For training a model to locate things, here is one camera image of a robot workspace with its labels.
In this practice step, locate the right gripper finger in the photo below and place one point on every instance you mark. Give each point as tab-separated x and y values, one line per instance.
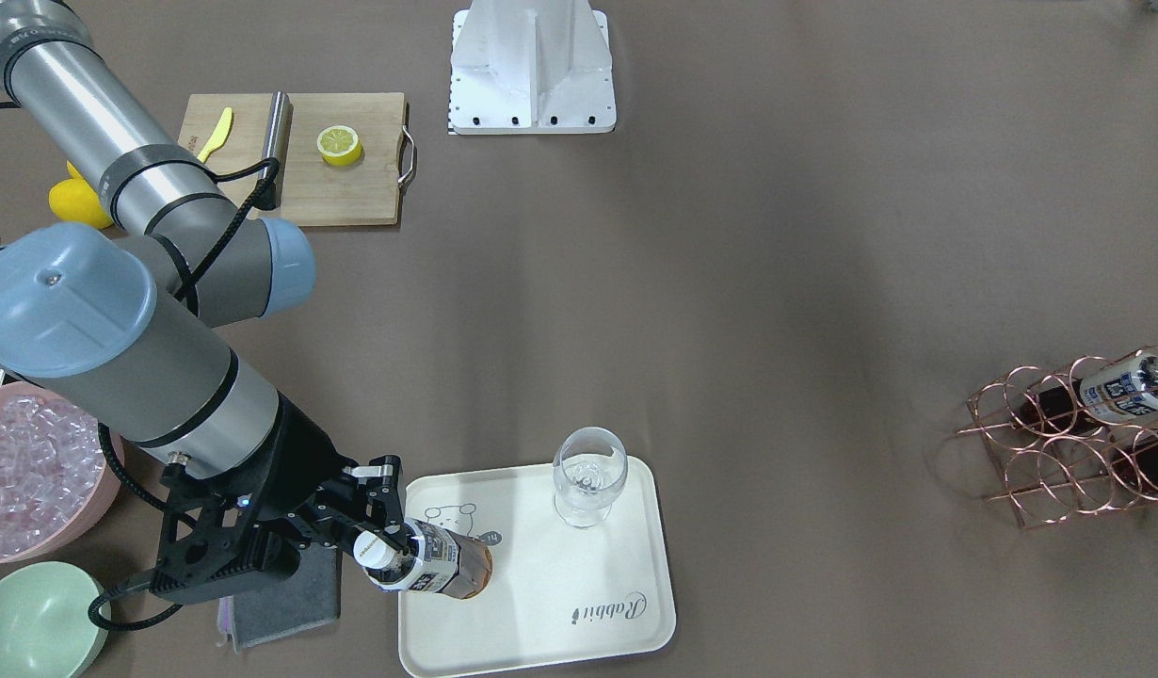
344	537
375	496

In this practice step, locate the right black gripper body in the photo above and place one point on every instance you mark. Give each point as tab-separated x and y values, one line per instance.
302	455

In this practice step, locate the copper wire bottle basket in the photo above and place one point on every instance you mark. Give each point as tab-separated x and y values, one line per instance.
1049	479

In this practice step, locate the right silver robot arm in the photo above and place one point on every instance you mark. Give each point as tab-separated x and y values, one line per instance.
127	329

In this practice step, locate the grey folded cloth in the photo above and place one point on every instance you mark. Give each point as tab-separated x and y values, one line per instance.
311	598

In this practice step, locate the cream serving tray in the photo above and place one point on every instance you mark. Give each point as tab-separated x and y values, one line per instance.
557	593

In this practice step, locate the wine glass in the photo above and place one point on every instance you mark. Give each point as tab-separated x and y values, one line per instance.
590	470

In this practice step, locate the pink bowl with ice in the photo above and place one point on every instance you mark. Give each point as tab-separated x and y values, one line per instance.
54	482

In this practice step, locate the steel muddler black tip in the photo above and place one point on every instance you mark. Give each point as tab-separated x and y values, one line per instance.
275	145

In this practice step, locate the green bowl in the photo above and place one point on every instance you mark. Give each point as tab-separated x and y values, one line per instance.
44	626

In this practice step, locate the half lemon slice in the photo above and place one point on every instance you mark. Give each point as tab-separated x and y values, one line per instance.
339	146

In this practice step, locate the yellow plastic knife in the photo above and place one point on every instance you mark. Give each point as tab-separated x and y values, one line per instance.
219	136

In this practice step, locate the yellow lemon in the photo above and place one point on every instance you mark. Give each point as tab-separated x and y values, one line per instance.
72	169
74	200

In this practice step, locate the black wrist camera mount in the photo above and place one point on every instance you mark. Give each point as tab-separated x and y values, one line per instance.
219	541

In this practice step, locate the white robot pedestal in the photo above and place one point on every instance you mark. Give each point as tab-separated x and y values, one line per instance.
531	68

